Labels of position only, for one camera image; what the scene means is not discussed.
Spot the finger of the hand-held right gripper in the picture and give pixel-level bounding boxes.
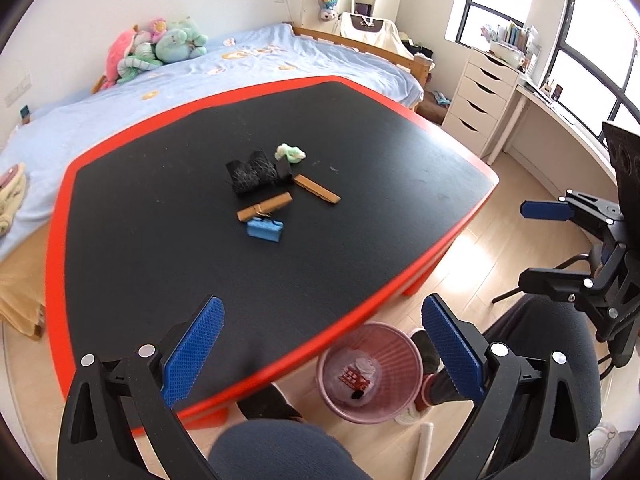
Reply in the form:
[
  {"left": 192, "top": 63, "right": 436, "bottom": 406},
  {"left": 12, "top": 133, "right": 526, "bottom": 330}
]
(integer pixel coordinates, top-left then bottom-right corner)
[
  {"left": 518, "top": 259, "right": 626, "bottom": 313},
  {"left": 520, "top": 189, "right": 626, "bottom": 242}
]

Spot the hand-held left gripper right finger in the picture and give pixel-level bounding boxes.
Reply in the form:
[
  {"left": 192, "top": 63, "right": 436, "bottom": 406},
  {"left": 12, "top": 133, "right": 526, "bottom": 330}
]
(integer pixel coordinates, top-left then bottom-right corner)
[{"left": 421, "top": 294, "right": 593, "bottom": 480}]

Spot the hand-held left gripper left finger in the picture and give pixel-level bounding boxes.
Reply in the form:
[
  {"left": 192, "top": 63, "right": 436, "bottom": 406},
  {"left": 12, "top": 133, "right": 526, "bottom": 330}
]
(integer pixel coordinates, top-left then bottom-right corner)
[{"left": 57, "top": 296, "right": 226, "bottom": 480}]

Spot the pink mesh wastebasket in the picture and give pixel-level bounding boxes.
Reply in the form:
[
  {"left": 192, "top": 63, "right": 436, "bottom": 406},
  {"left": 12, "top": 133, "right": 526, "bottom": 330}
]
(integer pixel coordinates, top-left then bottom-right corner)
[{"left": 316, "top": 322, "right": 425, "bottom": 422}]

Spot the black mesh wad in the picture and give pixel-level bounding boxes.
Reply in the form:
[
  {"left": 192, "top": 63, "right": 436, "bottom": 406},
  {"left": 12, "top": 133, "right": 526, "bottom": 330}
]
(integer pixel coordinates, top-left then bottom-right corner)
[{"left": 225, "top": 148, "right": 278, "bottom": 196}]

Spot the green paper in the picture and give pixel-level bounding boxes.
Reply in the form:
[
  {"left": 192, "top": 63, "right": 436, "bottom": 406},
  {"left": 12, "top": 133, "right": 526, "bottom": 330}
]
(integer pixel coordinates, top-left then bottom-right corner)
[{"left": 275, "top": 143, "right": 307, "bottom": 164}]

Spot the person's right leg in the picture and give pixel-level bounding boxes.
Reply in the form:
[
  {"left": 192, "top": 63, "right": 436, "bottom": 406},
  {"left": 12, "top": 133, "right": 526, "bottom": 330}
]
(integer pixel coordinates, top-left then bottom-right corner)
[{"left": 480, "top": 294, "right": 603, "bottom": 441}]

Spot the person's leg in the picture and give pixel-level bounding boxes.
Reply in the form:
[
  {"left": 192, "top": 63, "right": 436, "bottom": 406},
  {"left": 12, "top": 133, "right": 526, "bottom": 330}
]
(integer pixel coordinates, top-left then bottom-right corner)
[
  {"left": 480, "top": 294, "right": 603, "bottom": 441},
  {"left": 207, "top": 419, "right": 373, "bottom": 480}
]

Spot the red and white shoe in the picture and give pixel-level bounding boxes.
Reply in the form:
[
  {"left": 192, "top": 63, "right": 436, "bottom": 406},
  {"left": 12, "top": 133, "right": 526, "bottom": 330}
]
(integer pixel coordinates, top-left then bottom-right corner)
[{"left": 397, "top": 330, "right": 453, "bottom": 425}]

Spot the white desk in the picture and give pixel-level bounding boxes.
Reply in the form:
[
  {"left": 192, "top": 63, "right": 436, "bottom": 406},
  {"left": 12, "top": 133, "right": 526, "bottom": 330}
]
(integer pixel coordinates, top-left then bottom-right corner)
[{"left": 487, "top": 82, "right": 618, "bottom": 191}]

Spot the red and white wrapper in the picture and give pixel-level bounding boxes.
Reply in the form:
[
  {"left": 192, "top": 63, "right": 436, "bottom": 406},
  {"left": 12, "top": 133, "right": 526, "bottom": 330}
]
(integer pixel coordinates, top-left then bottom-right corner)
[{"left": 338, "top": 366, "right": 373, "bottom": 392}]

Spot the white pipe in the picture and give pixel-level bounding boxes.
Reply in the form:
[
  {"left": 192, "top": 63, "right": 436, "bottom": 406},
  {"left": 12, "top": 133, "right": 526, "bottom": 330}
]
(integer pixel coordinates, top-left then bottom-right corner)
[{"left": 412, "top": 422, "right": 441, "bottom": 480}]

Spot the white drawer cabinet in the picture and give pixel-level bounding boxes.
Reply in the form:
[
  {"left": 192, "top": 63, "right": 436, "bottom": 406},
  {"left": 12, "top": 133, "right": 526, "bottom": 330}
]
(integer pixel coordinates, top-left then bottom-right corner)
[{"left": 441, "top": 47, "right": 521, "bottom": 158}]

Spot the person's left leg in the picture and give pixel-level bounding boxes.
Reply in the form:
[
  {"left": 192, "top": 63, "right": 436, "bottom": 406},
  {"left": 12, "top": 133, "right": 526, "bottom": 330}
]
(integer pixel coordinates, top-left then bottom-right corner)
[{"left": 207, "top": 419, "right": 373, "bottom": 480}]

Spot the black framed window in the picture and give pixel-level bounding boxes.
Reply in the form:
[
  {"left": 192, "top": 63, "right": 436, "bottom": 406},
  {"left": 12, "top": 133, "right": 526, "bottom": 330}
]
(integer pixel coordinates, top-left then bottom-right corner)
[{"left": 457, "top": 0, "right": 640, "bottom": 136}]

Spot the white printed bag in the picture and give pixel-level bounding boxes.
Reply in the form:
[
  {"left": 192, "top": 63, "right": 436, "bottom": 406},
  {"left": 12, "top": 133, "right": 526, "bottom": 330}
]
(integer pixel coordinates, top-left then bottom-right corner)
[{"left": 587, "top": 422, "right": 626, "bottom": 471}]

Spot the row of books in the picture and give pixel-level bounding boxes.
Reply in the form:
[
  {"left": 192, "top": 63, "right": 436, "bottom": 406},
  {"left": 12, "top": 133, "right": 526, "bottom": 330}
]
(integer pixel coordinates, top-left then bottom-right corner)
[{"left": 502, "top": 20, "right": 541, "bottom": 56}]

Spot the beige plush toy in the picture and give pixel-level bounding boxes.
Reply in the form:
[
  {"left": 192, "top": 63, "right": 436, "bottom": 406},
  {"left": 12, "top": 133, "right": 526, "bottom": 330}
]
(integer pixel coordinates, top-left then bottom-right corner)
[{"left": 0, "top": 162, "right": 27, "bottom": 236}]

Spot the cream tote bag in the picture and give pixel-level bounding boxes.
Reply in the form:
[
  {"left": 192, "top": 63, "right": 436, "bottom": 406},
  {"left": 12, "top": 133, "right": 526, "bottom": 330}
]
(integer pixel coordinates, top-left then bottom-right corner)
[{"left": 340, "top": 11, "right": 401, "bottom": 53}]

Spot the bed with blue sheet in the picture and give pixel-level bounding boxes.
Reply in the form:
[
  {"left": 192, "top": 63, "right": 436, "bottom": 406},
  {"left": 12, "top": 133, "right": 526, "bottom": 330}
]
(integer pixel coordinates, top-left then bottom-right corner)
[{"left": 0, "top": 22, "right": 426, "bottom": 266}]

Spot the green striped plush toy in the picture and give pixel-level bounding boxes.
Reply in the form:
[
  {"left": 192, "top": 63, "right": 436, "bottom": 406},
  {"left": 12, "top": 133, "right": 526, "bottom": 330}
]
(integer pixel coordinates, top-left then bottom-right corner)
[{"left": 116, "top": 42, "right": 163, "bottom": 83}]

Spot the pink plush toy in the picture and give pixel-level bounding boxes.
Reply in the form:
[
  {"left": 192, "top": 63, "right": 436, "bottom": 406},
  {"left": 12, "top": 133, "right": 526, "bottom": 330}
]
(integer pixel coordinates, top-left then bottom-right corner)
[{"left": 103, "top": 27, "right": 138, "bottom": 86}]

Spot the green plush bear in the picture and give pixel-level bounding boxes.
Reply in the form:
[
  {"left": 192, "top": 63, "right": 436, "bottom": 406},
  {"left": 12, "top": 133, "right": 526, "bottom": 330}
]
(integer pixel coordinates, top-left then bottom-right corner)
[{"left": 155, "top": 17, "right": 209, "bottom": 64}]

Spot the purple flower plush toy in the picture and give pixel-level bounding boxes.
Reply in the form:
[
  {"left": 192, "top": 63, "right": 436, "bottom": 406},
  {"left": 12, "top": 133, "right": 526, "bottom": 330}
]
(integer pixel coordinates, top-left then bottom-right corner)
[{"left": 132, "top": 17, "right": 168, "bottom": 46}]

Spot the wooden bed frame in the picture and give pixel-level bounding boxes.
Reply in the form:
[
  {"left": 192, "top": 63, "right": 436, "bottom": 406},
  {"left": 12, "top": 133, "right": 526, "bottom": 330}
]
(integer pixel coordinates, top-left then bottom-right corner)
[{"left": 292, "top": 26, "right": 436, "bottom": 111}]

